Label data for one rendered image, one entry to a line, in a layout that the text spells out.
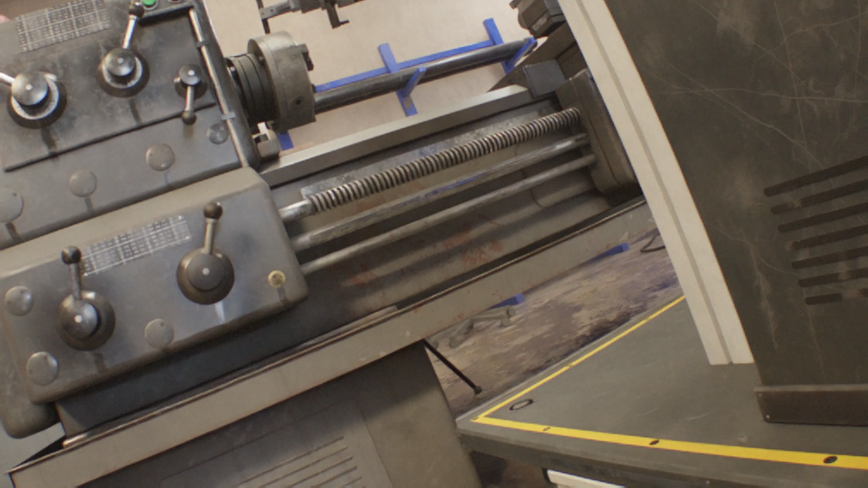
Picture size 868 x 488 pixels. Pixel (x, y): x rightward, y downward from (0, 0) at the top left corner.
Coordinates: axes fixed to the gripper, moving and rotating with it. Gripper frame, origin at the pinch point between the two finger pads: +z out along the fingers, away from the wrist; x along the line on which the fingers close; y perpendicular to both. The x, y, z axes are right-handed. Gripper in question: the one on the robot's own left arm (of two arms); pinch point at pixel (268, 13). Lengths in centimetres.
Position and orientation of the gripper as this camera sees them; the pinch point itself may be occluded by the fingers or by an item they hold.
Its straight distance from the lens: 170.3
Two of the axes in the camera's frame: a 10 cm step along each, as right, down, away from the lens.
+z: -9.4, 3.2, -1.0
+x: 1.7, 2.0, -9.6
